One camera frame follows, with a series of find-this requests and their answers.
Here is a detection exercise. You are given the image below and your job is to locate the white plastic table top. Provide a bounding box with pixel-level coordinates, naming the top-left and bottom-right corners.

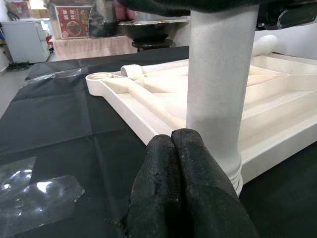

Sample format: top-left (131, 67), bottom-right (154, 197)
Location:
top-left (85, 52), bottom-right (317, 196)

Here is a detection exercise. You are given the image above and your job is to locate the black metal wok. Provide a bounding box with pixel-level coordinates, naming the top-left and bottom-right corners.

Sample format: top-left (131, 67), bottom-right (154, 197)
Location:
top-left (118, 19), bottom-right (185, 43)

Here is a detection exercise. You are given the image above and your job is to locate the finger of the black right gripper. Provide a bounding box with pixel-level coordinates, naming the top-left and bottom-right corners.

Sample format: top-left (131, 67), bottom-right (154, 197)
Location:
top-left (117, 0), bottom-right (261, 18)

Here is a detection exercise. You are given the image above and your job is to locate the black stool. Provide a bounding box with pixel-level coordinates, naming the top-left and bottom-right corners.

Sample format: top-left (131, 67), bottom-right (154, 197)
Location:
top-left (131, 39), bottom-right (177, 53)

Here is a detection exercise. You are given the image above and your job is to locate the clear plastic bag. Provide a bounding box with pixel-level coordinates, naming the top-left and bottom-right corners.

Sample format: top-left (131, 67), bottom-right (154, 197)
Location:
top-left (23, 68), bottom-right (84, 86)

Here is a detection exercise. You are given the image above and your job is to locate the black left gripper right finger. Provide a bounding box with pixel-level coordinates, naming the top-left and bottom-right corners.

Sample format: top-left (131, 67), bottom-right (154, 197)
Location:
top-left (170, 128), bottom-right (260, 238)

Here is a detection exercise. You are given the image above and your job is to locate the red printed carton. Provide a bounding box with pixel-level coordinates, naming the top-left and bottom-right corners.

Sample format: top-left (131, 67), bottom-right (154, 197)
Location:
top-left (53, 4), bottom-right (91, 40)

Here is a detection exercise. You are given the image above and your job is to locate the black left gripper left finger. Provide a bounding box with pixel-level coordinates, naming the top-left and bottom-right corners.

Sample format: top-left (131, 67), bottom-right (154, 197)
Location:
top-left (120, 133), bottom-right (186, 238)

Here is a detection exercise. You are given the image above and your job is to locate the clear plastic wrap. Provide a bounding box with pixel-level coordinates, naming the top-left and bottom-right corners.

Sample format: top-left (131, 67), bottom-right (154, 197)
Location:
top-left (0, 156), bottom-right (85, 235)

